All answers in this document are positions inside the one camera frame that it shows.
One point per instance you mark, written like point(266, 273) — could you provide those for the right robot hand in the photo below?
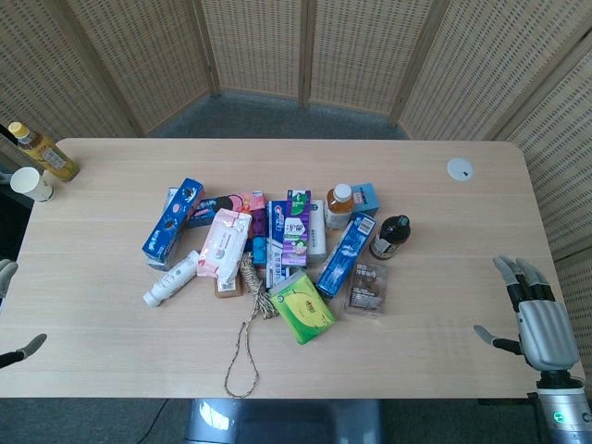
point(541, 319)

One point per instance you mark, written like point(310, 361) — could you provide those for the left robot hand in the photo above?
point(23, 347)

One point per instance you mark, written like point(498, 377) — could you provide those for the blue Oreo box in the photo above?
point(173, 224)

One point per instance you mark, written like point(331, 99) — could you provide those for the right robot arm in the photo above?
point(566, 407)

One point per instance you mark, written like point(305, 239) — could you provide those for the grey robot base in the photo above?
point(282, 421)

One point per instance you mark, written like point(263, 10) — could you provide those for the pink snack pack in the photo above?
point(217, 209)

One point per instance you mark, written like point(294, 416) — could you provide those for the white paper cup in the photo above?
point(32, 185)

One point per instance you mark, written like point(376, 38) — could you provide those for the white plastic bottle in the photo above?
point(171, 279)

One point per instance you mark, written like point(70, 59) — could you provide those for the dark sauce bottle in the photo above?
point(390, 236)

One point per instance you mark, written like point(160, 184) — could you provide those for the clear box brown contents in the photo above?
point(367, 287)

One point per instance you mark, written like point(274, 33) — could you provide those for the yellow tea bottle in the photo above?
point(44, 152)

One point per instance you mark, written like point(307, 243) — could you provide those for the blue toothbrush box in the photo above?
point(347, 254)

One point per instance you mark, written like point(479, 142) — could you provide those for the brown soap bar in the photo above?
point(229, 289)

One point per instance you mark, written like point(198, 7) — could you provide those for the light blue small box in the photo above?
point(365, 196)

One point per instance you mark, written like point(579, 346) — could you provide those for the pink wet wipes pack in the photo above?
point(224, 242)

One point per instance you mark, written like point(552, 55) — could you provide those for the orange tea bottle white cap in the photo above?
point(339, 205)

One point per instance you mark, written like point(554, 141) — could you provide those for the green tissue pack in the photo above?
point(303, 307)

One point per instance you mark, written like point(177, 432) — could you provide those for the white rectangular box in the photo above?
point(316, 229)

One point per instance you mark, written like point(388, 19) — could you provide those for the blue small pack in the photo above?
point(260, 250)

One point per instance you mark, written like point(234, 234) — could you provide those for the purple green toothpaste box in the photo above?
point(297, 226)

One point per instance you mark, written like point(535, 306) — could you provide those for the purple small box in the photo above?
point(259, 224)

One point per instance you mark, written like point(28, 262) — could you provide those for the blue toothpaste box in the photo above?
point(276, 240)

